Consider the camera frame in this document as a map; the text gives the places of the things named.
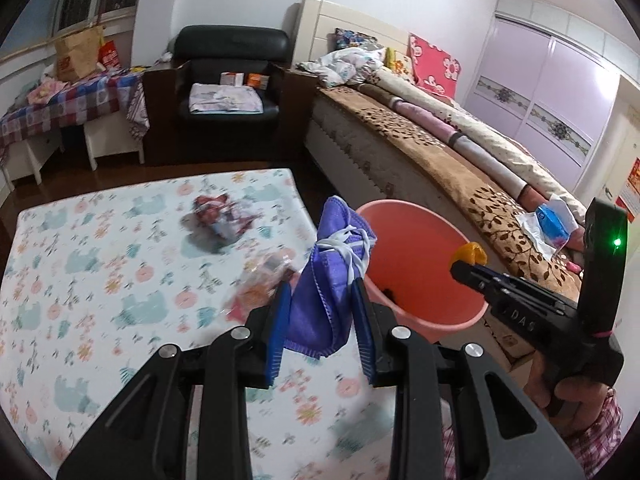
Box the colourful printed pillow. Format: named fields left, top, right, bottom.
left=333, top=27, right=379, bottom=51

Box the rolled pastel quilt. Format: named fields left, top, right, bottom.
left=369, top=66, right=587, bottom=222

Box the person's right hand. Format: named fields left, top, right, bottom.
left=528, top=348, right=616, bottom=436

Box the blue tissue packet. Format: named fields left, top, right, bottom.
left=534, top=204, right=571, bottom=249

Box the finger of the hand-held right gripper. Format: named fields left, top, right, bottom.
left=449, top=258, right=512, bottom=305

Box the bed with brown blanket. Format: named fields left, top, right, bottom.
left=284, top=0, right=601, bottom=363

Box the white low bench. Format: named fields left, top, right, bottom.
left=2, top=119, right=147, bottom=187

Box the dark wooden side cabinet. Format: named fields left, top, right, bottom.
left=272, top=61, right=322, bottom=162
left=142, top=56, right=192, bottom=167

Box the orange peel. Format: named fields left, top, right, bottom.
left=449, top=242, right=489, bottom=266

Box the blue and white packet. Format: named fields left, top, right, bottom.
left=514, top=197, right=582, bottom=257

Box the brown paper bag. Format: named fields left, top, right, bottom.
left=53, top=27, right=106, bottom=81

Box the animal print tablecloth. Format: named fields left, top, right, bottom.
left=0, top=167, right=457, bottom=480

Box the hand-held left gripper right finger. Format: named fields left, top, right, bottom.
left=351, top=279, right=586, bottom=480

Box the red floral pillow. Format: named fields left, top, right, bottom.
left=407, top=32, right=464, bottom=96

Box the checkered tablecloth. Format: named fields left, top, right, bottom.
left=0, top=67, right=151, bottom=162

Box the red shopping bag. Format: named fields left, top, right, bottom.
left=97, top=39, right=122, bottom=71

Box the pink cloth bundle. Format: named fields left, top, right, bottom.
left=27, top=79, right=59, bottom=104

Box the yellow printed pillow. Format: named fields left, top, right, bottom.
left=384, top=47, right=416, bottom=79

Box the brown leaf-patterned blanket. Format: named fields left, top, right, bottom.
left=314, top=84, right=584, bottom=297

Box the lilac wardrobe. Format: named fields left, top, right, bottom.
left=469, top=0, right=622, bottom=182

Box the black leather armchair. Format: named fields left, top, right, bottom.
left=172, top=24, right=292, bottom=124

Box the person's right forearm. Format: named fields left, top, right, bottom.
left=564, top=390, right=624, bottom=479

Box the red door notice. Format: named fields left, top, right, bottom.
left=614, top=157, right=640, bottom=222

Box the folded pastel cloth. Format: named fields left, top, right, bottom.
left=188, top=82, right=264, bottom=114

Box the pink plastic bucket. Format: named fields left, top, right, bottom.
left=354, top=199, right=491, bottom=344

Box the crumpled printed wrapper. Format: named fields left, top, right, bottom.
left=192, top=191, right=264, bottom=249

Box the purple face mask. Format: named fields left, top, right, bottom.
left=284, top=195, right=379, bottom=361

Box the crumpled white floral cloth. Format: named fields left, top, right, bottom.
left=297, top=47, right=387, bottom=87

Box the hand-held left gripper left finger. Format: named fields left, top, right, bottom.
left=56, top=281, right=293, bottom=480

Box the clear plastic wrapper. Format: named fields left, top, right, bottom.
left=224, top=252, right=297, bottom=322

